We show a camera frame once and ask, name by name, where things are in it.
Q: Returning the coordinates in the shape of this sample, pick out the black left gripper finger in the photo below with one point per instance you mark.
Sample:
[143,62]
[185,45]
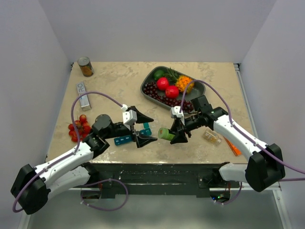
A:
[141,118]
[142,140]

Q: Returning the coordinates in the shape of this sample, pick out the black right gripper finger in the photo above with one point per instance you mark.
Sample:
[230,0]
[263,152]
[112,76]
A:
[177,125]
[179,137]

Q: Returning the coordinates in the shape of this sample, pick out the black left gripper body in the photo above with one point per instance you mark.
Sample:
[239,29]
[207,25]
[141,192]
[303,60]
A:
[119,131]

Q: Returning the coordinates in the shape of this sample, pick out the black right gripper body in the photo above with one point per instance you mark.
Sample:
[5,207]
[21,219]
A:
[193,123]

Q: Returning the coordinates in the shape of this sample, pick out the green pill bottle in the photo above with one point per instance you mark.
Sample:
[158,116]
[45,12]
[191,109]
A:
[165,134]

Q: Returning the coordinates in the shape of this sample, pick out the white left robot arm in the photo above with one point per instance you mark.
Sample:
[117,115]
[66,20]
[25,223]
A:
[33,186]

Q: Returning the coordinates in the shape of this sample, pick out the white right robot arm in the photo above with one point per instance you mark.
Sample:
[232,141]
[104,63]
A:
[263,167]

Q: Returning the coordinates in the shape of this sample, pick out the clear pill bottle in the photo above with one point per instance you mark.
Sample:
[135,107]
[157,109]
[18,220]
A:
[212,137]

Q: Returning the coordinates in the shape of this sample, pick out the dark red grape bunch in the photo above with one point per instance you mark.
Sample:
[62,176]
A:
[150,89]

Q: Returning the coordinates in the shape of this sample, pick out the red cherry bunch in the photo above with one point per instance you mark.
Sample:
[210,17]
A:
[82,127]

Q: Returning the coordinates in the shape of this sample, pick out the red apple front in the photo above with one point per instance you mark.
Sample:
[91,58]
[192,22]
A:
[172,92]

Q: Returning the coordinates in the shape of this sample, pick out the red apple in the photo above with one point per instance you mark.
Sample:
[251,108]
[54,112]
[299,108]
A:
[172,92]
[162,84]

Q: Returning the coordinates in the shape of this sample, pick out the grey fruit tray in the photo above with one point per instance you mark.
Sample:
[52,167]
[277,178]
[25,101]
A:
[172,76]

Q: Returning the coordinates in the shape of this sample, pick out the silver toothpaste box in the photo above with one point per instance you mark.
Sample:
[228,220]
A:
[84,100]

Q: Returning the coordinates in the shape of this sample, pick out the red apple back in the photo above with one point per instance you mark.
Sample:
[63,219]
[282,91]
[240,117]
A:
[162,84]

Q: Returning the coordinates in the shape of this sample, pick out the orange spiky fruit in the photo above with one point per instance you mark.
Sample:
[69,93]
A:
[182,83]

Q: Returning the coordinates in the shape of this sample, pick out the orange medicine box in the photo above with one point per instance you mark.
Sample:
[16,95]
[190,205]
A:
[234,149]

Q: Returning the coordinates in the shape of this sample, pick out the green lime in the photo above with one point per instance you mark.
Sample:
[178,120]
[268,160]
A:
[158,74]

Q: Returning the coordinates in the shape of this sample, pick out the tin can with fruit label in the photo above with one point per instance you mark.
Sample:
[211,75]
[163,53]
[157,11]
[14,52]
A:
[86,67]

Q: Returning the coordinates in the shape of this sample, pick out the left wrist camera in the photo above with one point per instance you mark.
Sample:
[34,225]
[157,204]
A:
[129,116]

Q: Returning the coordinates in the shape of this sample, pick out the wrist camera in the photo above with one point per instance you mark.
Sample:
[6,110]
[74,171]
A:
[129,116]
[177,112]

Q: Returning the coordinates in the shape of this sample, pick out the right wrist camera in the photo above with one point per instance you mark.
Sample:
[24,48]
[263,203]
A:
[177,112]

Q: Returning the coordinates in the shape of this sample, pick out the aluminium frame rail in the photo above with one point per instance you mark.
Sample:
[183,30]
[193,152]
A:
[257,186]

